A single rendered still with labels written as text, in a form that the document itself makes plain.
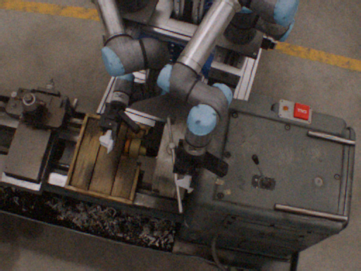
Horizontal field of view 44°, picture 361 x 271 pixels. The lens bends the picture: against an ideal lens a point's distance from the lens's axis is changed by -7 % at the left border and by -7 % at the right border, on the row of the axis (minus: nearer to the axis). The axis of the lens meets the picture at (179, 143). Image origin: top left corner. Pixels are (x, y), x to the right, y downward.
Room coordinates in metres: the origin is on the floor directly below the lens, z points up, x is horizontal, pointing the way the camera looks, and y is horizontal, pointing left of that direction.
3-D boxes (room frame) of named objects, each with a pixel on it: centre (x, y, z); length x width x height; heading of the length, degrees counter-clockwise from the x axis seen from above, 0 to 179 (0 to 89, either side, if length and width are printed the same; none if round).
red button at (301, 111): (0.86, -0.44, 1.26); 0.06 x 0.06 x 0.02; 88
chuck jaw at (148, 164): (0.56, 0.10, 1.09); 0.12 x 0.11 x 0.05; 178
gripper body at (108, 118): (0.77, 0.29, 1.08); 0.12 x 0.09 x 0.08; 178
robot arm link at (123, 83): (0.92, 0.27, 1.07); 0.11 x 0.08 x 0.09; 178
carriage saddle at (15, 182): (0.68, 0.69, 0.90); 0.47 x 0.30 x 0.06; 178
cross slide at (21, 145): (0.69, 0.64, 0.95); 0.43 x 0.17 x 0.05; 178
